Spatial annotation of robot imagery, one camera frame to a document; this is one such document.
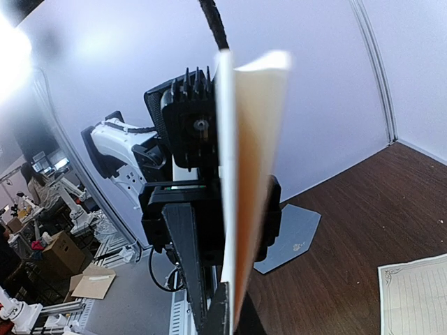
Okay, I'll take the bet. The left aluminium frame post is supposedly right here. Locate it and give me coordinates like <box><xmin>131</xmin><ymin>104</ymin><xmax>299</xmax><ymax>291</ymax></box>
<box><xmin>32</xmin><ymin>66</ymin><xmax>143</xmax><ymax>264</ymax></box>

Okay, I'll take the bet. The aluminium frame post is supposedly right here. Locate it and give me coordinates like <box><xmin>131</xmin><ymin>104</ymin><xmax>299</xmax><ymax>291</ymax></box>
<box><xmin>349</xmin><ymin>0</ymin><xmax>398</xmax><ymax>144</ymax></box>
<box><xmin>32</xmin><ymin>66</ymin><xmax>143</xmax><ymax>264</ymax></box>

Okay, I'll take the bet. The ornate bordered paper sheet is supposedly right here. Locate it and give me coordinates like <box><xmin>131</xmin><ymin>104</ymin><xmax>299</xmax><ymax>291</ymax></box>
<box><xmin>378</xmin><ymin>254</ymin><xmax>446</xmax><ymax>334</ymax></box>

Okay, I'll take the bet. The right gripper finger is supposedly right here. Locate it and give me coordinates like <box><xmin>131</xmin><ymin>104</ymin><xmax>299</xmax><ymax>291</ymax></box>
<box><xmin>200</xmin><ymin>282</ymin><xmax>230</xmax><ymax>335</ymax></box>

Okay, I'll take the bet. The left black braided cable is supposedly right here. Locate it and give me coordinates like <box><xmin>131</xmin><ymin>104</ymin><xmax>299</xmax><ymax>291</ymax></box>
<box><xmin>198</xmin><ymin>0</ymin><xmax>231</xmax><ymax>53</ymax></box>

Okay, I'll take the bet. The flat cardboard sheet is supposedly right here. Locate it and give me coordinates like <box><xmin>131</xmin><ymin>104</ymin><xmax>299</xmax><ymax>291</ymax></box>
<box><xmin>69</xmin><ymin>273</ymin><xmax>116</xmax><ymax>300</ymax></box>

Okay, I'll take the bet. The right aluminium frame post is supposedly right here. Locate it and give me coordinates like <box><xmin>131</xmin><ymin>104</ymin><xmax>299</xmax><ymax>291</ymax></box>
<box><xmin>349</xmin><ymin>0</ymin><xmax>398</xmax><ymax>144</ymax></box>

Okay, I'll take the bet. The front aluminium rail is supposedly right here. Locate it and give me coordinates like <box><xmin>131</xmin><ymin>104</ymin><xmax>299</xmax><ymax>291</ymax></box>
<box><xmin>166</xmin><ymin>269</ymin><xmax>197</xmax><ymax>335</ymax></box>

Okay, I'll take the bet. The beige letter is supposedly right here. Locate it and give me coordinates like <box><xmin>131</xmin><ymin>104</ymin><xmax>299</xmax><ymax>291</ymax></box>
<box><xmin>216</xmin><ymin>50</ymin><xmax>291</xmax><ymax>332</ymax></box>

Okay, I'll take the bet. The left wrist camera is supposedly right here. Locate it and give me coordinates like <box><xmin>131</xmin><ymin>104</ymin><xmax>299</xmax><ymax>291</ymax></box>
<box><xmin>143</xmin><ymin>68</ymin><xmax>219</xmax><ymax>169</ymax></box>

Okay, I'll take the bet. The brown cardboard box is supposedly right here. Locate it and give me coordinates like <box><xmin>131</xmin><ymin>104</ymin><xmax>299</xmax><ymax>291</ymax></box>
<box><xmin>36</xmin><ymin>231</ymin><xmax>86</xmax><ymax>281</ymax></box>

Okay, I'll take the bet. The grey-blue envelope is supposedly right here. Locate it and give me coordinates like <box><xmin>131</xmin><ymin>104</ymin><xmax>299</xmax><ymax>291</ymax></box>
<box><xmin>254</xmin><ymin>203</ymin><xmax>322</xmax><ymax>276</ymax></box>

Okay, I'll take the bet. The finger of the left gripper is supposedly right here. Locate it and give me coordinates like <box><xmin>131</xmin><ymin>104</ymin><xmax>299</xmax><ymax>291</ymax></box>
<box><xmin>162</xmin><ymin>203</ymin><xmax>207</xmax><ymax>334</ymax></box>

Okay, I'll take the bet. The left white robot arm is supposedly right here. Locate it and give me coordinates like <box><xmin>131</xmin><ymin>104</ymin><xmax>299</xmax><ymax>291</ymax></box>
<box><xmin>82</xmin><ymin>112</ymin><xmax>263</xmax><ymax>334</ymax></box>

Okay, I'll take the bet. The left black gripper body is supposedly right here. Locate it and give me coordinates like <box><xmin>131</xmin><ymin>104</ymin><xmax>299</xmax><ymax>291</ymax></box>
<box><xmin>138</xmin><ymin>176</ymin><xmax>282</xmax><ymax>266</ymax></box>

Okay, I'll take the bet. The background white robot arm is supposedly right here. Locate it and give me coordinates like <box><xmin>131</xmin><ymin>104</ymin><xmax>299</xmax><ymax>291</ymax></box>
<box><xmin>51</xmin><ymin>174</ymin><xmax>94</xmax><ymax>235</ymax></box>

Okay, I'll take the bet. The seated person in background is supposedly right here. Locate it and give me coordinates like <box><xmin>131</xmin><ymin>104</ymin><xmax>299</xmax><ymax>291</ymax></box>
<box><xmin>20</xmin><ymin>162</ymin><xmax>60</xmax><ymax>211</ymax></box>

